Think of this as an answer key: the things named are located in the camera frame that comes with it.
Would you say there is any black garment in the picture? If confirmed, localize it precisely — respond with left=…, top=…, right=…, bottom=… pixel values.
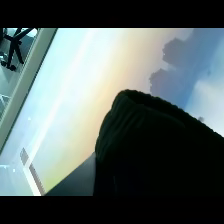
left=93, top=88, right=224, bottom=197

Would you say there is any black chair base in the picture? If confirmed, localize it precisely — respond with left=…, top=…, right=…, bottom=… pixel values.
left=0, top=28, right=38, bottom=72

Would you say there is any silver frame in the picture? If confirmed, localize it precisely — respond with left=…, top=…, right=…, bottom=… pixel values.
left=0, top=28, right=60, bottom=155

